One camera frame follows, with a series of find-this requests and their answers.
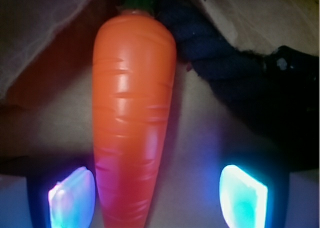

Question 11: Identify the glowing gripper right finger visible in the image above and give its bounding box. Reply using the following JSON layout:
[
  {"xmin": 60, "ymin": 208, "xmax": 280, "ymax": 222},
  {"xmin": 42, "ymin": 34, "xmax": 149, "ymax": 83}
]
[{"xmin": 217, "ymin": 162, "xmax": 291, "ymax": 228}]

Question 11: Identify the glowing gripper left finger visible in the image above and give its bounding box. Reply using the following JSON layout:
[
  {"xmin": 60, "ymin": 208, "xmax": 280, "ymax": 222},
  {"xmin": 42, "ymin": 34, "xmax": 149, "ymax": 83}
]
[{"xmin": 26, "ymin": 162, "xmax": 97, "ymax": 228}]

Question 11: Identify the orange toy carrot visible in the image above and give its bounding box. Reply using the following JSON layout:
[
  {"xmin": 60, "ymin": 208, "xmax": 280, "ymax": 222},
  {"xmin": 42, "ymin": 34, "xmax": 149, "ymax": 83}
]
[{"xmin": 92, "ymin": 0, "xmax": 177, "ymax": 228}]

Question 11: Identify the brown paper bag container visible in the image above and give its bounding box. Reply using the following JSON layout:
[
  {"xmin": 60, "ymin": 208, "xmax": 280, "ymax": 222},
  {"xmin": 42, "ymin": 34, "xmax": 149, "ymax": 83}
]
[{"xmin": 0, "ymin": 0, "xmax": 319, "ymax": 228}]

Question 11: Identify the dark blue rope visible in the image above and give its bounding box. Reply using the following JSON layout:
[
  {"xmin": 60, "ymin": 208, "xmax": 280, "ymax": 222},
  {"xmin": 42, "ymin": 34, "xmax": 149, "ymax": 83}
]
[{"xmin": 154, "ymin": 2, "xmax": 320, "ymax": 171}]

